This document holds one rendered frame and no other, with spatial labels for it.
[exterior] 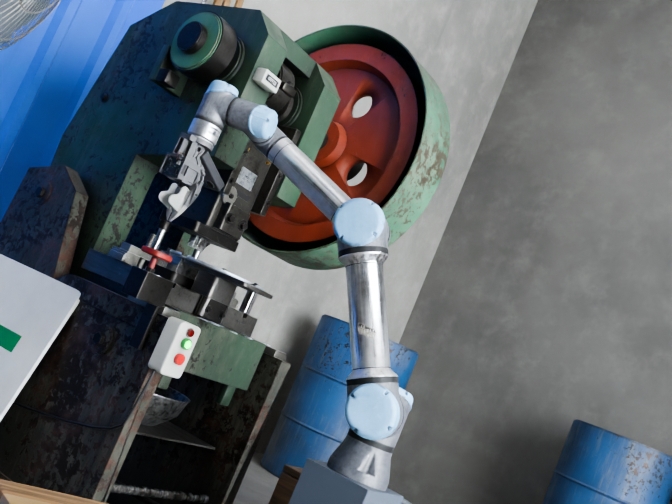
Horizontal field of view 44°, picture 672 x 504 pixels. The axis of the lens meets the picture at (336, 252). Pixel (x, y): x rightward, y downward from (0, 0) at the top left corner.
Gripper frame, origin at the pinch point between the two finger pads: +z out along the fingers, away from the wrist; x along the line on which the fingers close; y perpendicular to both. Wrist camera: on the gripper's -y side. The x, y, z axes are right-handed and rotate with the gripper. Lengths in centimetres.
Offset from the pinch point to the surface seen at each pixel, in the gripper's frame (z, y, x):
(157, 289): 17.7, -2.2, 3.1
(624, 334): -64, -363, 4
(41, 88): -34, -35, -135
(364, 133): -55, -69, -10
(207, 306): 16.9, -29.2, -4.7
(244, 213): -11.8, -34.9, -11.5
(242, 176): -21.3, -30.9, -14.4
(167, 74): -37.2, -3.2, -29.2
